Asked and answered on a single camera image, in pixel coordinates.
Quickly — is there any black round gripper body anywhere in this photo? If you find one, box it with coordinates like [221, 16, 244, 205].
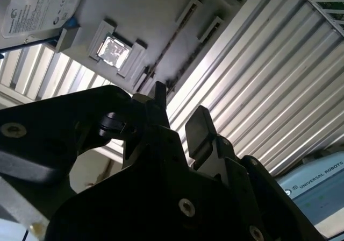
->
[45, 167, 242, 241]

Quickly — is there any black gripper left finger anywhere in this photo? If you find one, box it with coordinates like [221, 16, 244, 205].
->
[0, 81, 202, 235]

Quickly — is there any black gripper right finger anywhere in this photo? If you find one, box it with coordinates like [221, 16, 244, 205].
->
[184, 105, 323, 241]

